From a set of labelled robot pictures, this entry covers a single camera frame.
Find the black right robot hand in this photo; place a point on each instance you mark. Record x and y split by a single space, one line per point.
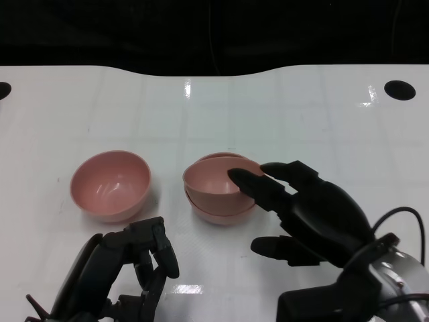
321 214

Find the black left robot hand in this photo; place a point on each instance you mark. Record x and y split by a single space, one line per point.
97 268

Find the pink plastic bowl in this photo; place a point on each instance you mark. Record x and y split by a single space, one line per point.
110 184
207 181
218 218

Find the black round table grommet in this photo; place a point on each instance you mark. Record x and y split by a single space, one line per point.
4 90
399 89

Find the black backdrop cloth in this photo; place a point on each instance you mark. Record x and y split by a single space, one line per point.
134 33

